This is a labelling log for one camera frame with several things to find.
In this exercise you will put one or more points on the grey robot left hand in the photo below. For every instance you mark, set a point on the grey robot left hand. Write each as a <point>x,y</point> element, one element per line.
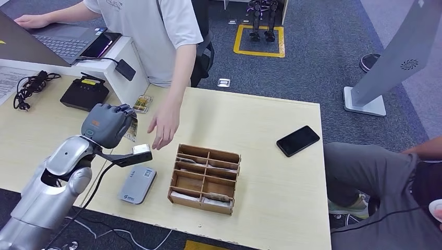
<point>105,126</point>

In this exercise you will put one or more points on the standing person's right hand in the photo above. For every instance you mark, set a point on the standing person's right hand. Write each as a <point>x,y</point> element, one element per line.
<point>32,21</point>

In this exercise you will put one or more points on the standing person's left hand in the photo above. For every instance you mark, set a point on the standing person's left hand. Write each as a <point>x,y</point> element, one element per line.
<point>165,122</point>

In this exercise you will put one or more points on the wooden compartment organizer box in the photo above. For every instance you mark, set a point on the wooden compartment organizer box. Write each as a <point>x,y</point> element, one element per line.
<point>203,183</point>

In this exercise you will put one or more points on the standing person's left forearm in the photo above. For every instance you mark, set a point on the standing person's left forearm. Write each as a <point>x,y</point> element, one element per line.
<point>181,76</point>

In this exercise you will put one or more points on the seated person's forearm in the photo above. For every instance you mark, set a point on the seated person's forearm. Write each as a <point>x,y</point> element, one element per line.
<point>424,149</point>

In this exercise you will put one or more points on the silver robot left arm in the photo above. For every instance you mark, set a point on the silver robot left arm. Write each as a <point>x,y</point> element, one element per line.
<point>45,200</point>

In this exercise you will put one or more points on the standing person's right forearm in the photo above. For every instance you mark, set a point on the standing person's right forearm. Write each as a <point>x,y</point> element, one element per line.
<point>67,10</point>

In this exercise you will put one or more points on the white key card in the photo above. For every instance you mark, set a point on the white key card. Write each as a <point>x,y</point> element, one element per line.
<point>183,196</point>
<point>215,200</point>
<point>186,160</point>
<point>226,169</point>

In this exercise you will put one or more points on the grey card reader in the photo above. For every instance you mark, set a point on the grey card reader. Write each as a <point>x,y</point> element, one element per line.
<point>138,184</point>

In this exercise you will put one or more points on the standing person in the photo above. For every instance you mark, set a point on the standing person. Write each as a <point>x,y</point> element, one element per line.
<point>148,34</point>

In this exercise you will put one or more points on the seated person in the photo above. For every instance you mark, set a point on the seated person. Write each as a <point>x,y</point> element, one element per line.
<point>373,172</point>

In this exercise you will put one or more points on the dark grey laptop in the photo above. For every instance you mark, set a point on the dark grey laptop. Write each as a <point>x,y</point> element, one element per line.
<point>58,41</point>

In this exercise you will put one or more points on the black remote controller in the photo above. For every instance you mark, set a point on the black remote controller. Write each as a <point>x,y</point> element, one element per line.
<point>84,95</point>

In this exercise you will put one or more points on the white desk shelf riser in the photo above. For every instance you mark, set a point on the white desk shelf riser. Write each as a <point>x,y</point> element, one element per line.
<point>138,86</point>

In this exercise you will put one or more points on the black power adapter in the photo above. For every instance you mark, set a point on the black power adapter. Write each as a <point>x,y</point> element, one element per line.
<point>125,70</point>

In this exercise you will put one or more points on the printed paper sheet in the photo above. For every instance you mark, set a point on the printed paper sheet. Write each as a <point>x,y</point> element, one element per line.
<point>8,82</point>

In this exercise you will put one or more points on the silver floor socket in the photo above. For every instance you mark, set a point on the silver floor socket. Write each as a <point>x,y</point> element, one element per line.
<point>224,82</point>

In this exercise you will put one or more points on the black glossy phone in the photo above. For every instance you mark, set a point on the black glossy phone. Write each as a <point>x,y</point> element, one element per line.
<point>102,45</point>

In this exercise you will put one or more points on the black office chair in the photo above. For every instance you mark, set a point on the black office chair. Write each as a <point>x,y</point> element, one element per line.
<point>203,58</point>

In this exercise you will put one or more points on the yellow floor tape strip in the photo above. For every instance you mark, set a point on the yellow floor tape strip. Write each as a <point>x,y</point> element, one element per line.
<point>200,246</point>

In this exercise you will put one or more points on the black smartphone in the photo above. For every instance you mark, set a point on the black smartphone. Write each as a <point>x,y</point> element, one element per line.
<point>297,140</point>

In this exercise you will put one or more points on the black humanoid robot legs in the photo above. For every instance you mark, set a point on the black humanoid robot legs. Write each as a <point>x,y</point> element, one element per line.
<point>257,20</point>

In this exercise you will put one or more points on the yellow floor tape square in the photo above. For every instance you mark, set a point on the yellow floor tape square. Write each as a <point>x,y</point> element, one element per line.
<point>281,41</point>

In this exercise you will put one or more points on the teal sneaker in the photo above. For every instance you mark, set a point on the teal sneaker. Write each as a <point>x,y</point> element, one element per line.
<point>355,207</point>

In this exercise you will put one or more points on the round black floor base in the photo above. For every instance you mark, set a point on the round black floor base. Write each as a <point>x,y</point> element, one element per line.
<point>368,63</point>

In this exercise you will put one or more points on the grey kiosk stand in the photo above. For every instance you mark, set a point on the grey kiosk stand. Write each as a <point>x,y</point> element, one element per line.
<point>397,51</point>

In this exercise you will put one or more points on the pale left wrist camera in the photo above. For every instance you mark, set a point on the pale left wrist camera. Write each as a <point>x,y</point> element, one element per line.
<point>142,149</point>

